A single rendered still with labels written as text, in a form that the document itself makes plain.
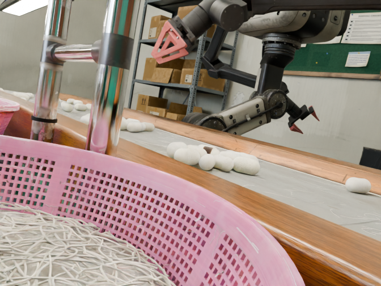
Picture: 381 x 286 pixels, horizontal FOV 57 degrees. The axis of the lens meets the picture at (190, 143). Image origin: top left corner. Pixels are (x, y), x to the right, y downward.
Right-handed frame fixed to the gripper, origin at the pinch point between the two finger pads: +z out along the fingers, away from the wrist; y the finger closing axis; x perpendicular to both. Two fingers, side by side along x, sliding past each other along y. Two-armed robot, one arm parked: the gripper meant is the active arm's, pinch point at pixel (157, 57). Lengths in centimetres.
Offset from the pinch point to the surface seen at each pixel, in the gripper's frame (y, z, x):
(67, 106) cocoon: 5.3, 25.7, 6.7
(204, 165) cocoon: -43.9, 4.3, -20.5
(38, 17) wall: 391, 84, 210
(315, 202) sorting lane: -50, -2, -30
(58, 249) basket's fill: -67, 10, -16
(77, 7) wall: 423, 39, 199
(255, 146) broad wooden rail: -19.3, -3.2, -27.5
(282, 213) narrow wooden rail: -66, 1, -22
